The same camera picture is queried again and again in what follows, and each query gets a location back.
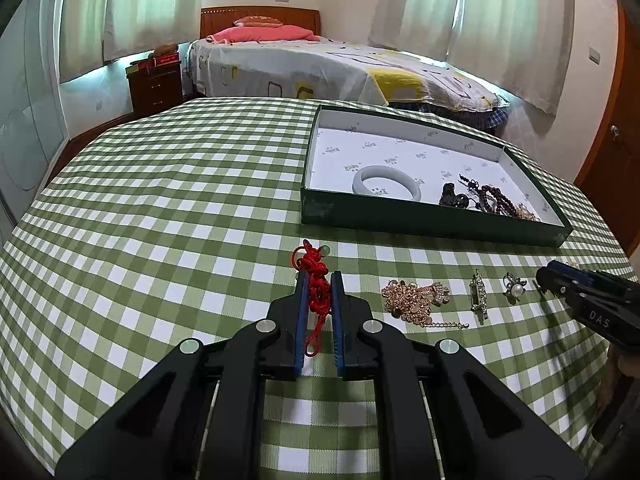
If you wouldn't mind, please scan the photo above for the pearl silver ring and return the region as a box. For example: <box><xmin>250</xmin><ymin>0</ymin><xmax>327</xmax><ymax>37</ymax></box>
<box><xmin>502</xmin><ymin>271</ymin><xmax>530</xmax><ymax>305</ymax></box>

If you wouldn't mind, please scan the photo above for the rose gold chain bracelet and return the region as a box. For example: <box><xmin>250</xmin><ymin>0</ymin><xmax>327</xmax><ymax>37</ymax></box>
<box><xmin>380</xmin><ymin>278</ymin><xmax>471</xmax><ymax>331</ymax></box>

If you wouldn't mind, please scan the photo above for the red knot gold coin charm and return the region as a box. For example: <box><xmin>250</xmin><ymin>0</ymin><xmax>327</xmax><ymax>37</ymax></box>
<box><xmin>291</xmin><ymin>240</ymin><xmax>331</xmax><ymax>358</ymax></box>

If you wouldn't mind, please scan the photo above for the gold pearl flower brooch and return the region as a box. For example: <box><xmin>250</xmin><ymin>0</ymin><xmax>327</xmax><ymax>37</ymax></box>
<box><xmin>510</xmin><ymin>204</ymin><xmax>540</xmax><ymax>221</ymax></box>

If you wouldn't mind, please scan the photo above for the dark red bead necklace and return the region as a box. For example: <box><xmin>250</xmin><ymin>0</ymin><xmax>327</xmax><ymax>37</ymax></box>
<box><xmin>456</xmin><ymin>173</ymin><xmax>522</xmax><ymax>217</ymax></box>

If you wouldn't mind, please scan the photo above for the black cord bead pendant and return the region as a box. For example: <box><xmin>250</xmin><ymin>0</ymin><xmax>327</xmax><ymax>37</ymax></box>
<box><xmin>438</xmin><ymin>182</ymin><xmax>470</xmax><ymax>209</ymax></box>

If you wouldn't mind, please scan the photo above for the white jade bangle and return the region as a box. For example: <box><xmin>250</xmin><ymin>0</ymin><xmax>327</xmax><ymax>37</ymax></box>
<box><xmin>352</xmin><ymin>165</ymin><xmax>422</xmax><ymax>202</ymax></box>

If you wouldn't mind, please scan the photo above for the green jewelry box tray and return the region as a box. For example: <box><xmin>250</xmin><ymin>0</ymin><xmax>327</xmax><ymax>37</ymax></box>
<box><xmin>300</xmin><ymin>105</ymin><xmax>573</xmax><ymax>248</ymax></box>

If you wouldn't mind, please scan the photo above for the person's right hand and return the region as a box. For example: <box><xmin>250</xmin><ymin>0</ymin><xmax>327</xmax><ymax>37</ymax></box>
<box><xmin>616</xmin><ymin>353</ymin><xmax>640</xmax><ymax>379</ymax></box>

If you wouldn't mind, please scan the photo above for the silver rhinestone hair clip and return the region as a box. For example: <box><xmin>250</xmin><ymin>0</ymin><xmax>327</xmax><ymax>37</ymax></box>
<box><xmin>470</xmin><ymin>270</ymin><xmax>488</xmax><ymax>323</ymax></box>

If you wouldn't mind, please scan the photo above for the brown wooden door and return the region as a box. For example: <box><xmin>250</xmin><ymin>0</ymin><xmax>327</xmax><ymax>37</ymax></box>
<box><xmin>575</xmin><ymin>6</ymin><xmax>639</xmax><ymax>256</ymax></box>

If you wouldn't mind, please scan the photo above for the green checkered tablecloth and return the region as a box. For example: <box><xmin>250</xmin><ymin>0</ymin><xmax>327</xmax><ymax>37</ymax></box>
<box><xmin>1</xmin><ymin>98</ymin><xmax>634</xmax><ymax>472</ymax></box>

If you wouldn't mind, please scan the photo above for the bed with patterned quilt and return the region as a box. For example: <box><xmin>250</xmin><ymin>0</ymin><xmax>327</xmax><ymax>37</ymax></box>
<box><xmin>186</xmin><ymin>38</ymin><xmax>509</xmax><ymax>131</ymax></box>

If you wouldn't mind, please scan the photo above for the right white curtain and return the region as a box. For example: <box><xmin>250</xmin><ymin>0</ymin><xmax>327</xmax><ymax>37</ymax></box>
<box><xmin>369</xmin><ymin>0</ymin><xmax>575</xmax><ymax>115</ymax></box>

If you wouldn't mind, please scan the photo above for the white curtain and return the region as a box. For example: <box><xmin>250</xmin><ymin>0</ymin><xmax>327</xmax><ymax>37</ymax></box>
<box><xmin>369</xmin><ymin>0</ymin><xmax>575</xmax><ymax>115</ymax></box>
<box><xmin>60</xmin><ymin>0</ymin><xmax>201</xmax><ymax>82</ymax></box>

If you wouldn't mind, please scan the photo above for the dark wooden nightstand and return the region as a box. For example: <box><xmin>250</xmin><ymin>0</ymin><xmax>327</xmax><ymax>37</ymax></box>
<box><xmin>126</xmin><ymin>52</ymin><xmax>183</xmax><ymax>118</ymax></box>

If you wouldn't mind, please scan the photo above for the pink pillow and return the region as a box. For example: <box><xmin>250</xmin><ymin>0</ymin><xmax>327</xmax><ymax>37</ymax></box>
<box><xmin>205</xmin><ymin>25</ymin><xmax>320</xmax><ymax>44</ymax></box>

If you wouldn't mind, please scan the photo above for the orange patterned pillow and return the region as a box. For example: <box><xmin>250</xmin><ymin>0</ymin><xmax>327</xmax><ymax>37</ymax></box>
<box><xmin>233</xmin><ymin>15</ymin><xmax>283</xmax><ymax>28</ymax></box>

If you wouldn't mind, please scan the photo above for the wooden headboard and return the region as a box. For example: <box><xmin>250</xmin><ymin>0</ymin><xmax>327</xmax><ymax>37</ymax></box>
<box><xmin>199</xmin><ymin>5</ymin><xmax>322</xmax><ymax>40</ymax></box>

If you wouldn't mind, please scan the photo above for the left white curtain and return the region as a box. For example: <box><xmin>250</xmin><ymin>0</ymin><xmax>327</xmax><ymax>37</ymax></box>
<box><xmin>60</xmin><ymin>0</ymin><xmax>201</xmax><ymax>82</ymax></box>

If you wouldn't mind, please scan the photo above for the white wall switch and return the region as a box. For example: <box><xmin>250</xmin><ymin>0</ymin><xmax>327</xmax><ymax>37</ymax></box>
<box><xmin>589</xmin><ymin>48</ymin><xmax>601</xmax><ymax>65</ymax></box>

